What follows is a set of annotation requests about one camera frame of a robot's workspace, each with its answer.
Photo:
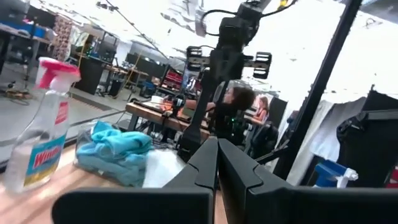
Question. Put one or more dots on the black office chair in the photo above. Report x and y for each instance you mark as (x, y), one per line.
(265, 140)

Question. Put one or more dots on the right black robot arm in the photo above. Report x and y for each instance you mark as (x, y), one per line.
(202, 109)

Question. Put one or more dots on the black bag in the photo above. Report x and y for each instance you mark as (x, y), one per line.
(370, 146)

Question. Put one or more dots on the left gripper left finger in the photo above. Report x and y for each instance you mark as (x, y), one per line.
(140, 205)

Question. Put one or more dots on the person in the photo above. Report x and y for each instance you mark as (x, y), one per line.
(261, 109)
(236, 102)

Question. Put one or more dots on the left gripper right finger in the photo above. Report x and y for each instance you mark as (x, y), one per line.
(280, 205)

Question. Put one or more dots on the clear plastic basket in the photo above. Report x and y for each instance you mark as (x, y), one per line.
(161, 168)

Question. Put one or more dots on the black bin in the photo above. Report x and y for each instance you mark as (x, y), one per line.
(90, 76)

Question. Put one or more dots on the wooden desk black legs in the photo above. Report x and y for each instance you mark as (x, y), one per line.
(152, 113)

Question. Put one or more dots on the white cloth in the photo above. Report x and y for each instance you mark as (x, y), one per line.
(323, 133)

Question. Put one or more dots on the Windex bottle red trigger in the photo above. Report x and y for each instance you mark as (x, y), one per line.
(40, 149)

